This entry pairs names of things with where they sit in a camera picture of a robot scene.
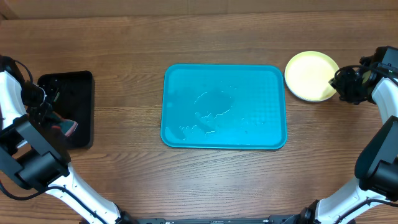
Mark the pink and green sponge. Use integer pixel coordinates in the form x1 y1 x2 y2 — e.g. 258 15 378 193
50 113 78 137

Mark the yellow-green plate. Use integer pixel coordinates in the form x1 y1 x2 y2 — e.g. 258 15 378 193
284 51 339 102

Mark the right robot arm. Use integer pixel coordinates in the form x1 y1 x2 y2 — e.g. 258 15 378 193
286 46 397 224

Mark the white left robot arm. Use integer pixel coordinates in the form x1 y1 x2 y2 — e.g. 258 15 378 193
1 56 134 224

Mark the teal plastic tray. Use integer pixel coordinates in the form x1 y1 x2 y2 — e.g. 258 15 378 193
160 63 288 150

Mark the black rectangular bin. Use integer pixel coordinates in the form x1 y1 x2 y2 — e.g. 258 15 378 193
38 70 95 149

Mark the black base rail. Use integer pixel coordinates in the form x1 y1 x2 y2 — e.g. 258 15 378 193
117 215 309 224

